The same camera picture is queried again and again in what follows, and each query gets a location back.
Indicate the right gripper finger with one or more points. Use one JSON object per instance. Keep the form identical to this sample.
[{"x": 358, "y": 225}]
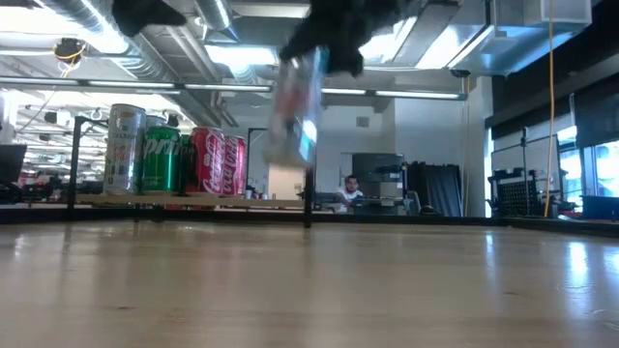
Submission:
[
  {"x": 345, "y": 60},
  {"x": 299, "y": 48}
]

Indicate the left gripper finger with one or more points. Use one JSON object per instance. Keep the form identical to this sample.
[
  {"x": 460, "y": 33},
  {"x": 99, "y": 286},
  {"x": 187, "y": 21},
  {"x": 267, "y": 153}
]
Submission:
[{"x": 175, "y": 18}]

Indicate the green Sprite can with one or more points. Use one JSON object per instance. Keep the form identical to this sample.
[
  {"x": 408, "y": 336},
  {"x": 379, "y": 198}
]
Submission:
[{"x": 162, "y": 159}]

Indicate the red Coca-Cola can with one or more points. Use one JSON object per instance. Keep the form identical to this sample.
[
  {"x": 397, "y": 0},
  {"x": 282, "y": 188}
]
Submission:
[
  {"x": 235, "y": 166},
  {"x": 207, "y": 162}
]

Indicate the linear ceiling light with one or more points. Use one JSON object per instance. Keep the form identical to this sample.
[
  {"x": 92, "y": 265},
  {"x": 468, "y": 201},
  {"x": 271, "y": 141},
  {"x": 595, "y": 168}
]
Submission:
[{"x": 227, "y": 87}]

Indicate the black cabinet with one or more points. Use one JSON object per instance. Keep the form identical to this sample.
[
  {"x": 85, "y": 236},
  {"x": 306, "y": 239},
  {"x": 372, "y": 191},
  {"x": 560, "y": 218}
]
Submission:
[{"x": 377, "y": 169}]

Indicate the person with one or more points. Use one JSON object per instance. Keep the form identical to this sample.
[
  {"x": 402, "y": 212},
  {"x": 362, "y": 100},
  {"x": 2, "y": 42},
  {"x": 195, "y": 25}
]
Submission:
[{"x": 349, "y": 193}]

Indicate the black fabric backdrop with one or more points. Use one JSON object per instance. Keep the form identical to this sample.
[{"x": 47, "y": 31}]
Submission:
[{"x": 435, "y": 188}]

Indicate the black monitor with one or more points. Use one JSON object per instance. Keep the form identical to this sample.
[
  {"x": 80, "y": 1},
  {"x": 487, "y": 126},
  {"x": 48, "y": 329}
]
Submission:
[{"x": 12, "y": 164}]

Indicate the black perforated rack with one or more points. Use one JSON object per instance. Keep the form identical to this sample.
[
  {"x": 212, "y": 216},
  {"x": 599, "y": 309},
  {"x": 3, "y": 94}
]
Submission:
[{"x": 515, "y": 195}]

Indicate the black window blind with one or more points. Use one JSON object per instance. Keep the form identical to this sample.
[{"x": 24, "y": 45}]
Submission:
[{"x": 597, "y": 116}]

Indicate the silver ventilation duct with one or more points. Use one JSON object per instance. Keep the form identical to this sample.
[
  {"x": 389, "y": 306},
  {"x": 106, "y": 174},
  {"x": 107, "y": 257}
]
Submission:
[{"x": 121, "y": 53}]

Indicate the silver rectangular air duct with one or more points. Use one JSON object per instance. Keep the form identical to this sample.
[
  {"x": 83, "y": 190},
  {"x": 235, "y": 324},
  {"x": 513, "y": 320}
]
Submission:
[{"x": 508, "y": 43}]

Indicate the black frame wooden shelf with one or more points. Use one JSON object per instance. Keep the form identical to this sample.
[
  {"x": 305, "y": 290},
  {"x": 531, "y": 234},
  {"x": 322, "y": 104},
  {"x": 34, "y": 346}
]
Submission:
[{"x": 193, "y": 199}]

